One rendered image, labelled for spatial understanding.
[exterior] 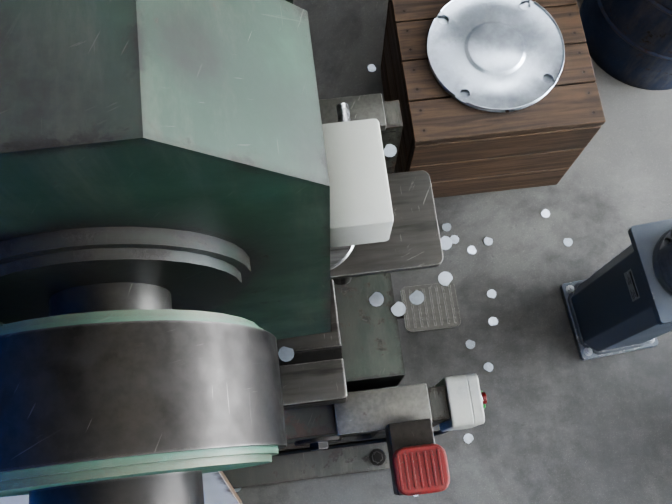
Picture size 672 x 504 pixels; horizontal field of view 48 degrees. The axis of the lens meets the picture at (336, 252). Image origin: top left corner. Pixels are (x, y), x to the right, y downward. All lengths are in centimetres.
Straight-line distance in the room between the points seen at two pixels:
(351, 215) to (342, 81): 158
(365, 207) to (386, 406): 70
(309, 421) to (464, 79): 82
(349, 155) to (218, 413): 18
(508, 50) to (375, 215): 125
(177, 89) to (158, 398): 14
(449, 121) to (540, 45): 26
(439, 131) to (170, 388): 127
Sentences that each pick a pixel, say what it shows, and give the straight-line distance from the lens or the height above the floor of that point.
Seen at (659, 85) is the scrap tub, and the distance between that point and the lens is 215.
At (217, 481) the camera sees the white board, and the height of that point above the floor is 51.
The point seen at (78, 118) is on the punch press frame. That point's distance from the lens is 30.
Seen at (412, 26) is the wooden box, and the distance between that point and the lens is 169.
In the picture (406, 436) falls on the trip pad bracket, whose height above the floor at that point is 70.
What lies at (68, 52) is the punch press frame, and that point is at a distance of 32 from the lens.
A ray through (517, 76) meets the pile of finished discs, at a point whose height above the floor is 36.
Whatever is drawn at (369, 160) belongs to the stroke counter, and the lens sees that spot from 46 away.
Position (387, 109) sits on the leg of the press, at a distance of 128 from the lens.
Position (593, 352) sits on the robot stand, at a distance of 186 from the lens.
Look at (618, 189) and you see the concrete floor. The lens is 202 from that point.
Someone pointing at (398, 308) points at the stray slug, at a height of 65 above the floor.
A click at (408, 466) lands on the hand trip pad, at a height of 76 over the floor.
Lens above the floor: 176
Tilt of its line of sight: 73 degrees down
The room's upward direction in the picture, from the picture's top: 1 degrees clockwise
